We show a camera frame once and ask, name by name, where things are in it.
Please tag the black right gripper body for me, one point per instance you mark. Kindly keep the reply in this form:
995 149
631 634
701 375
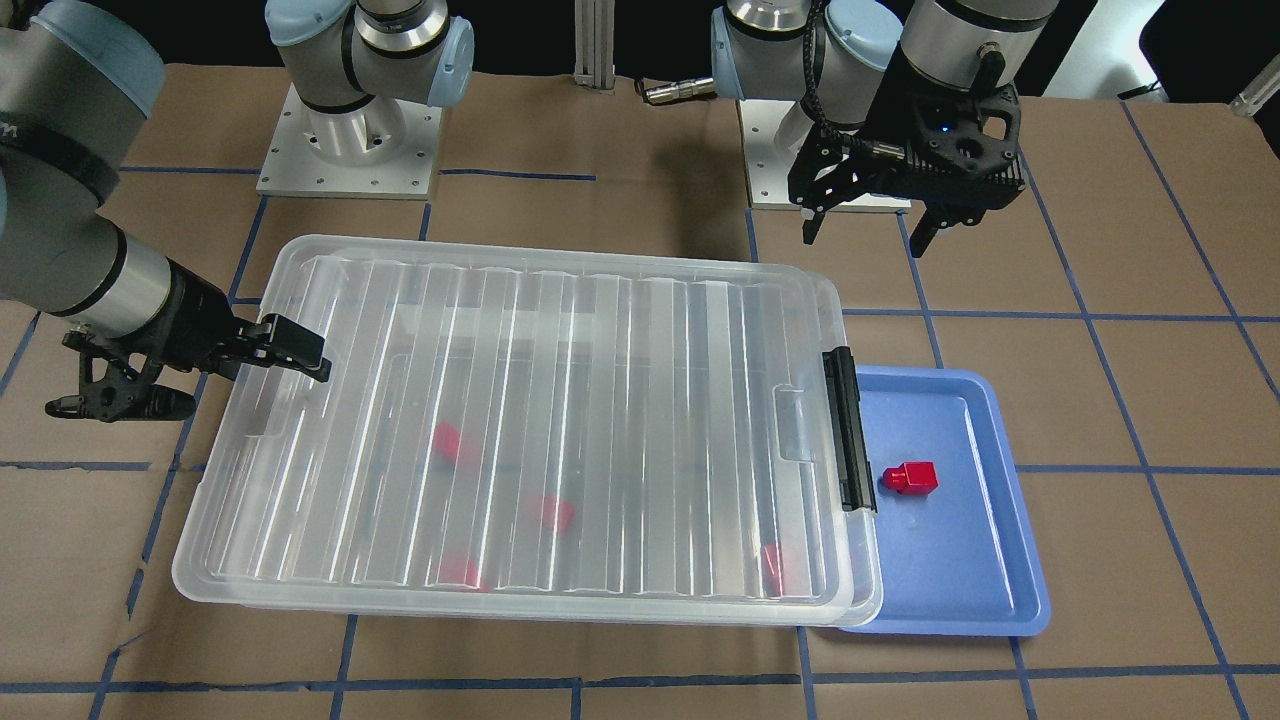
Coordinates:
196 322

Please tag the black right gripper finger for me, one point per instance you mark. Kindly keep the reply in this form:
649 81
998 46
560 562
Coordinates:
275 341
110 389

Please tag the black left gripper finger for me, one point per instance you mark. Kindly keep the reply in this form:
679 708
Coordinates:
828 170
937 217

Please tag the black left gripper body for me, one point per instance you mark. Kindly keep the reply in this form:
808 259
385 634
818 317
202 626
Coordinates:
893 118

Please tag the clear plastic box lid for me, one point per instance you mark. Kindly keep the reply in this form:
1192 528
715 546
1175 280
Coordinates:
530 430

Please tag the red block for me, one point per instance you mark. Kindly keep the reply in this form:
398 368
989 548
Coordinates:
556 514
771 565
460 574
450 444
911 478

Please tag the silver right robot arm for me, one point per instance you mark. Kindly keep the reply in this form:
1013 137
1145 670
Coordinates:
79 82

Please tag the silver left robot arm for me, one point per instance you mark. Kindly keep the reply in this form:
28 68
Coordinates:
759 47

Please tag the clear plastic storage box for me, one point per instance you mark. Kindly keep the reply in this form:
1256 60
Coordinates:
860 520

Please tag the blue plastic tray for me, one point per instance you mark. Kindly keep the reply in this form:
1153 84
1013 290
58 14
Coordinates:
962 561

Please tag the aluminium frame post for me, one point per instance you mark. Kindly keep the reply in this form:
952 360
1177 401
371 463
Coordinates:
594 23

